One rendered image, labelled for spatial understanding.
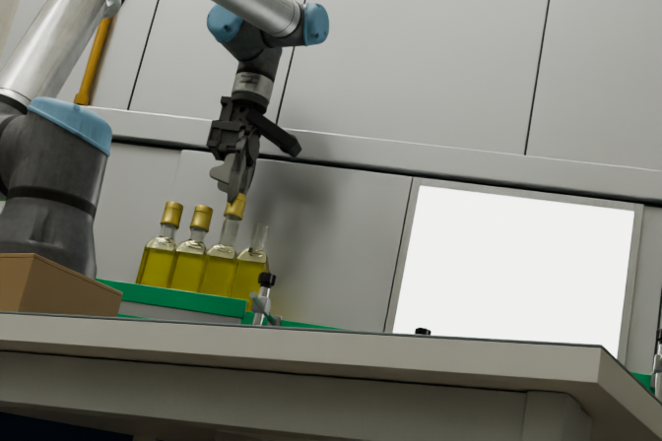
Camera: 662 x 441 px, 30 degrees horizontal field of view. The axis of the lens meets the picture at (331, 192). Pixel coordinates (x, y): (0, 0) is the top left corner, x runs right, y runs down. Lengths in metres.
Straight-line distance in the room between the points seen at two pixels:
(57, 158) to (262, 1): 0.60
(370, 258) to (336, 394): 1.08
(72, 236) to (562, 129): 1.14
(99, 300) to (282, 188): 0.86
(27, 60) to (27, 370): 0.51
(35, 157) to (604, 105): 1.21
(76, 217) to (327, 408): 0.50
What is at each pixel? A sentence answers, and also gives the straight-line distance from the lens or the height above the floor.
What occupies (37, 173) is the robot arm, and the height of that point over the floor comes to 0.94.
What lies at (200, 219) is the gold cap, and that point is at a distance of 2.26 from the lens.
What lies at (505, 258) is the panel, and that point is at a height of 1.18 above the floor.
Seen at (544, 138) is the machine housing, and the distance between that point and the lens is 2.41.
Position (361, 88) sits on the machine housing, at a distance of 2.49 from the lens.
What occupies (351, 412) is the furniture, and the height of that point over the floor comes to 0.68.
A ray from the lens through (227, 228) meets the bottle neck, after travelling 2.24.
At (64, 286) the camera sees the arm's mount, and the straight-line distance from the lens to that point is 1.56.
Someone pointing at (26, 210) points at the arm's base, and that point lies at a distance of 1.60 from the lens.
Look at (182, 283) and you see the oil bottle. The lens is 2.22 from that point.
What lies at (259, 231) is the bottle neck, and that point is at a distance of 2.23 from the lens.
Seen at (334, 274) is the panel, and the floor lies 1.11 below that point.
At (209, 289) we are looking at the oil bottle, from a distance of 2.20.
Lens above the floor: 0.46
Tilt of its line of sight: 20 degrees up
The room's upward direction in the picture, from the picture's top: 12 degrees clockwise
